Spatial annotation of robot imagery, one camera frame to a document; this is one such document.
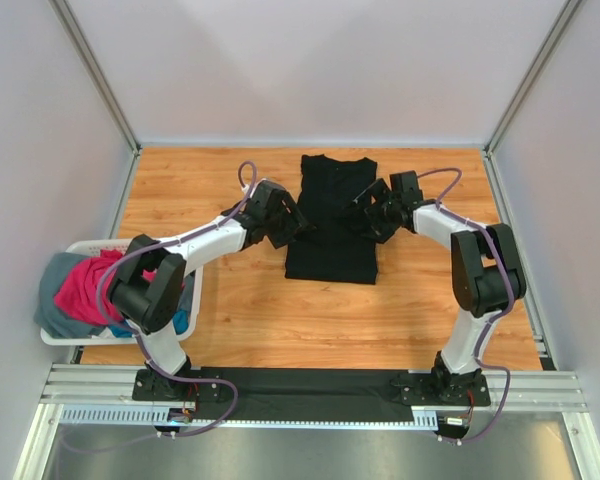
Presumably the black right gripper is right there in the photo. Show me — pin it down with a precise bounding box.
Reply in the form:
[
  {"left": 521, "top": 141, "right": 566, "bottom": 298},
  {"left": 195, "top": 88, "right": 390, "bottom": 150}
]
[{"left": 345, "top": 180, "right": 401, "bottom": 245}]

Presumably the black t-shirt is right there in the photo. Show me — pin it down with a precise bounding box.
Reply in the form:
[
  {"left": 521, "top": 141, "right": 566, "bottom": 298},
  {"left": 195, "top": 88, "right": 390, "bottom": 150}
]
[{"left": 285, "top": 155, "right": 378, "bottom": 285}]

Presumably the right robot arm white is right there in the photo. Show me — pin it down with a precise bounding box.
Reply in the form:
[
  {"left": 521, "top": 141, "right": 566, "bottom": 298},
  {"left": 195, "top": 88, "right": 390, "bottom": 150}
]
[{"left": 341, "top": 171, "right": 527, "bottom": 407}]

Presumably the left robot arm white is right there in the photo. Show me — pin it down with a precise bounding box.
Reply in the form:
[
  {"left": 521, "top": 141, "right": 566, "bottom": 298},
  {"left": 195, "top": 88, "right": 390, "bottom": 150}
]
[{"left": 96, "top": 180, "right": 310, "bottom": 402}]

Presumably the white plastic laundry basket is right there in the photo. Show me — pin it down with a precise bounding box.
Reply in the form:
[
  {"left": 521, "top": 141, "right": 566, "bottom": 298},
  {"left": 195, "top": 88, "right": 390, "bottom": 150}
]
[{"left": 39, "top": 239, "right": 203, "bottom": 346}]

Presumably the blue t-shirt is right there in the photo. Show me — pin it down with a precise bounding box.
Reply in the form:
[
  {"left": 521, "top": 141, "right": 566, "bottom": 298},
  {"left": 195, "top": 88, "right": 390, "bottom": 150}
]
[{"left": 108, "top": 309, "right": 189, "bottom": 339}]

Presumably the black base mat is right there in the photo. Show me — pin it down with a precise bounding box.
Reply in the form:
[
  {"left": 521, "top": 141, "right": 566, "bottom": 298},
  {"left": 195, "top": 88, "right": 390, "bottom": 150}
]
[{"left": 196, "top": 368, "right": 491, "bottom": 420}]

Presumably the pink t-shirt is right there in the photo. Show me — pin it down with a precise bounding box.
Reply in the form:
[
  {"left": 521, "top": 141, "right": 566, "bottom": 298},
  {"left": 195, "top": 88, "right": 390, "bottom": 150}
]
[{"left": 54, "top": 250, "right": 123, "bottom": 327}]

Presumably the grey t-shirt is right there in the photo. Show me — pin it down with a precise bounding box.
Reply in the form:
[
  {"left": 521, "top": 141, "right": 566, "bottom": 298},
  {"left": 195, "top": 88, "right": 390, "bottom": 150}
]
[{"left": 34, "top": 252, "right": 104, "bottom": 339}]

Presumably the slotted cable duct rail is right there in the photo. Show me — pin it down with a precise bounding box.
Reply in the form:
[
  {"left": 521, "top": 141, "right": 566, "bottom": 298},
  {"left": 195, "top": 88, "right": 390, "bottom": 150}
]
[{"left": 57, "top": 404, "right": 439, "bottom": 432}]

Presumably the aluminium frame post left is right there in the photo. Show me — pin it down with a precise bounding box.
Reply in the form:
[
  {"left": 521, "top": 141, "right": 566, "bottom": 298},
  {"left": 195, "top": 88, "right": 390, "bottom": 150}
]
[{"left": 49, "top": 0, "right": 141, "bottom": 155}]

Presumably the aluminium frame post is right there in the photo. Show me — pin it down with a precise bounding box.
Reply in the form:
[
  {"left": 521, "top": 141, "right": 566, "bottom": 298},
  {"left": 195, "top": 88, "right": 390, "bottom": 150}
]
[
  {"left": 483, "top": 0, "right": 585, "bottom": 157},
  {"left": 49, "top": 0, "right": 141, "bottom": 155}
]

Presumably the aluminium frame post right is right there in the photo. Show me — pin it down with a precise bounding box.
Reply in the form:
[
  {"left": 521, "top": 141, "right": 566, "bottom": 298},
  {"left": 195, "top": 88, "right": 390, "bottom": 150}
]
[{"left": 483, "top": 0, "right": 585, "bottom": 157}]

